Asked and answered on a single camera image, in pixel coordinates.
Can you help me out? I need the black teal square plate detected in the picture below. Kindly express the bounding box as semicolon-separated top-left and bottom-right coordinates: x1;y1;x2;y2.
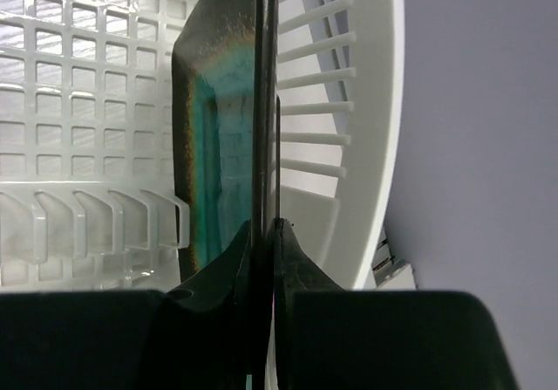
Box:
166;0;279;389

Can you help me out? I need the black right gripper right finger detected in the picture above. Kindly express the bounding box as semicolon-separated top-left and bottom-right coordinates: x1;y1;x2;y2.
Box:
274;220;517;390

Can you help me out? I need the aluminium side rail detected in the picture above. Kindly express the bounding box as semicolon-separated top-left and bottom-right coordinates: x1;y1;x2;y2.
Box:
371;229;417;290

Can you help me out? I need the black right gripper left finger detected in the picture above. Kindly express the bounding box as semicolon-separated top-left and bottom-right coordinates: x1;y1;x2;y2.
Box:
1;224;250;389

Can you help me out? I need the white plastic dish rack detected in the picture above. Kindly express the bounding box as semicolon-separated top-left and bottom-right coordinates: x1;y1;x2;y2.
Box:
1;0;405;292

